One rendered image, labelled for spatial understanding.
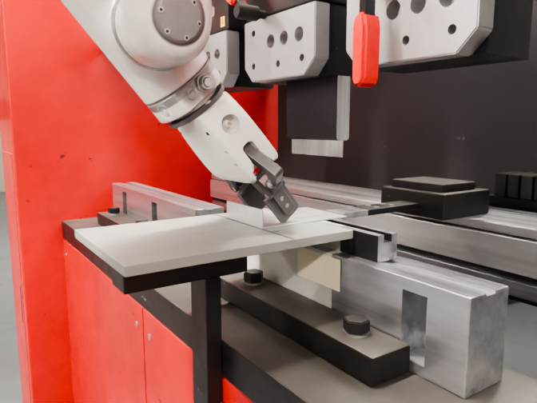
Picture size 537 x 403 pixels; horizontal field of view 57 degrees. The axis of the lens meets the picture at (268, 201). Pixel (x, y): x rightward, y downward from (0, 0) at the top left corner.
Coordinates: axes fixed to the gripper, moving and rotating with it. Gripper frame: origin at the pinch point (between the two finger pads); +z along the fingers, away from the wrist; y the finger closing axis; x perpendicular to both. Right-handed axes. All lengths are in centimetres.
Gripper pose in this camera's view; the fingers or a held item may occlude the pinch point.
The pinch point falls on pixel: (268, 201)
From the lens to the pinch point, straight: 61.3
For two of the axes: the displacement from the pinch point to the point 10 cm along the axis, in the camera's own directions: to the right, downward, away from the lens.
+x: -6.4, 7.0, -3.2
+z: 5.3, 7.0, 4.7
